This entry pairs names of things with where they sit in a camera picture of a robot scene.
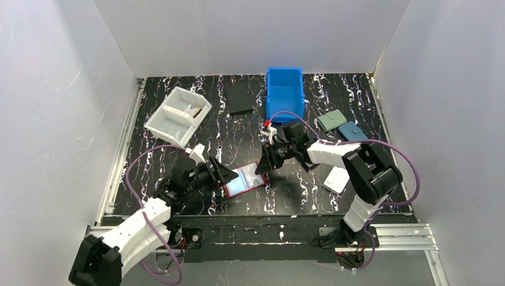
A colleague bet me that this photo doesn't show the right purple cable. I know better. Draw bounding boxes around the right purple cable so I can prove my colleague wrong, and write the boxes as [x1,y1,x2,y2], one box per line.
[266,111,422,273]

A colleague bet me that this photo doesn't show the white card holder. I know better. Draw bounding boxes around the white card holder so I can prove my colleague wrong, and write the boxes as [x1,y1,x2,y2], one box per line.
[323,166,350,194]

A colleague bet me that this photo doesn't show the aluminium frame rail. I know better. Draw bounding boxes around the aluminium frame rail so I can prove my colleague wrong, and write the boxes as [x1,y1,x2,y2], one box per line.
[85,223,448,285]

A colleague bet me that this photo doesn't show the blue card holder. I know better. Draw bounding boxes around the blue card holder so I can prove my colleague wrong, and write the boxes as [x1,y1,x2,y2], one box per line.
[337,122,368,141]

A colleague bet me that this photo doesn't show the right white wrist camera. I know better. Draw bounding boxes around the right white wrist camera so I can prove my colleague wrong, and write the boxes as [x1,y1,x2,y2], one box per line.
[260,120,277,146]

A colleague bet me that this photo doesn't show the orange credit card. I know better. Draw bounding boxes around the orange credit card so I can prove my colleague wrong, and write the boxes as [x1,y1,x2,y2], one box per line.
[187,105,202,118]

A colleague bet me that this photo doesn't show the green card holder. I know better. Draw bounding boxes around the green card holder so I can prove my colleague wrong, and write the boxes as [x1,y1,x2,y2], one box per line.
[317,110,347,132]

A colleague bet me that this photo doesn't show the red card holder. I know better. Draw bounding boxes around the red card holder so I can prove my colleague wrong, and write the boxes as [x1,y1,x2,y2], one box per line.
[224,162,266,198]

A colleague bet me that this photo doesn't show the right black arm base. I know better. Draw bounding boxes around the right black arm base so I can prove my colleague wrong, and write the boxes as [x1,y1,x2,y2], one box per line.
[311,226,380,272]

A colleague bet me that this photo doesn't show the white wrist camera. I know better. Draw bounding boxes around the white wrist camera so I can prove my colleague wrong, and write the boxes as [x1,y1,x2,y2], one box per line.
[260,120,277,146]
[185,144,206,164]

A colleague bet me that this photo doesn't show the black foam pad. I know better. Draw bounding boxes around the black foam pad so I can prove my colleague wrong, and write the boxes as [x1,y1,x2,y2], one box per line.
[225,83,253,116]

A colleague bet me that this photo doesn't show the black notebook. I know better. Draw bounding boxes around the black notebook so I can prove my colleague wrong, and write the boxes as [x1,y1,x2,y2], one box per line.
[298,160,319,172]

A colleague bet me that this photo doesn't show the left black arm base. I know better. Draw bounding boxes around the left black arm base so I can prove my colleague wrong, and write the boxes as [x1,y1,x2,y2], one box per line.
[169,226,203,251]

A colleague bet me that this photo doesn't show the white divided tray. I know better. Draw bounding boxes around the white divided tray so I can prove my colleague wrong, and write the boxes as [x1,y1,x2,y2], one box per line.
[144,87,212,148]

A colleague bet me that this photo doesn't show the metal wrench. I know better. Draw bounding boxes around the metal wrench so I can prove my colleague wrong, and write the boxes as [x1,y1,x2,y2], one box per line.
[216,145,223,163]

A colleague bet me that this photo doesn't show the blue plastic bin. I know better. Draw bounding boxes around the blue plastic bin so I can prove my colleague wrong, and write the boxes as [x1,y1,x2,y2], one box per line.
[266,67,305,123]

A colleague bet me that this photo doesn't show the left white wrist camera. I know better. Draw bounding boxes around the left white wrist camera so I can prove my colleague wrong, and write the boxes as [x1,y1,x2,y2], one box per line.
[185,144,206,164]

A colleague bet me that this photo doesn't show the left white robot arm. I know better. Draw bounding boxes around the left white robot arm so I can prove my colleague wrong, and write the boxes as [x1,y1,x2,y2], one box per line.
[68,157,239,285]

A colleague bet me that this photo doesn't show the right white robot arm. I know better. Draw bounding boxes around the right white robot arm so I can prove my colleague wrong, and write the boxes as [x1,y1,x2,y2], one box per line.
[255,120,403,234]

